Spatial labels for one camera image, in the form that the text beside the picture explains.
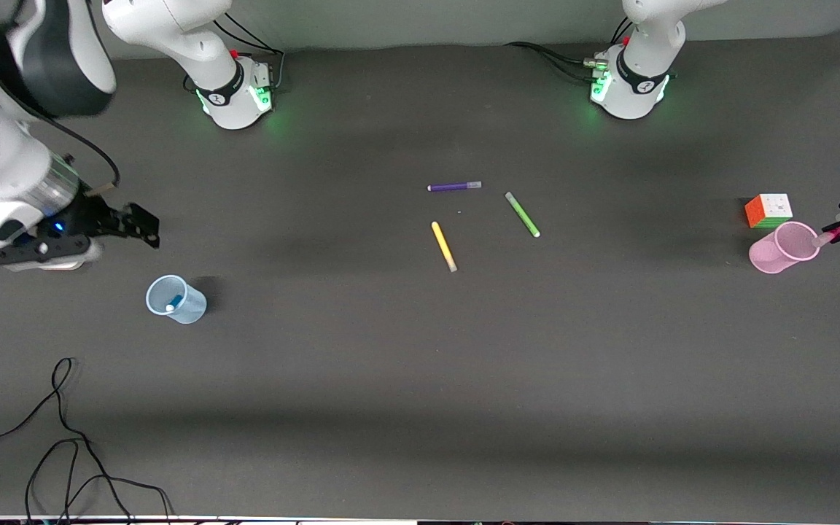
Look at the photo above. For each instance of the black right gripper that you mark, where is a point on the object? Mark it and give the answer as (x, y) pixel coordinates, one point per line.
(89, 216)

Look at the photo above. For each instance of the pink marker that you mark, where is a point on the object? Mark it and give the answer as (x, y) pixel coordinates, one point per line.
(839, 232)

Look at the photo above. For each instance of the blue marker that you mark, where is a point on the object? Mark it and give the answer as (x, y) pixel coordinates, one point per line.
(174, 302)

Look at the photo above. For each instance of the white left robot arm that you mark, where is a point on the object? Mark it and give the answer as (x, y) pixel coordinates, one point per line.
(639, 95)

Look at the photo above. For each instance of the colourful puzzle cube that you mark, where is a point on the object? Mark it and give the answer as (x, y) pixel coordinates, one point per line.
(770, 210)

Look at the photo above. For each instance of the translucent pink plastic cup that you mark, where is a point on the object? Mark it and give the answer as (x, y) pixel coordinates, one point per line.
(777, 259)

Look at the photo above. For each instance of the translucent blue plastic cup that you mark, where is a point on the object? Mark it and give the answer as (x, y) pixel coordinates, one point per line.
(190, 310)

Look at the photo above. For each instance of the yellow marker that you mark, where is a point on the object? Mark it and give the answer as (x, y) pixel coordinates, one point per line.
(443, 246)

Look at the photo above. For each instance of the purple marker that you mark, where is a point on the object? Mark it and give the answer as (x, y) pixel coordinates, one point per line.
(453, 187)

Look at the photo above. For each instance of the green marker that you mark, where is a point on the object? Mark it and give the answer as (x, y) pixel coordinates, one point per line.
(522, 214)

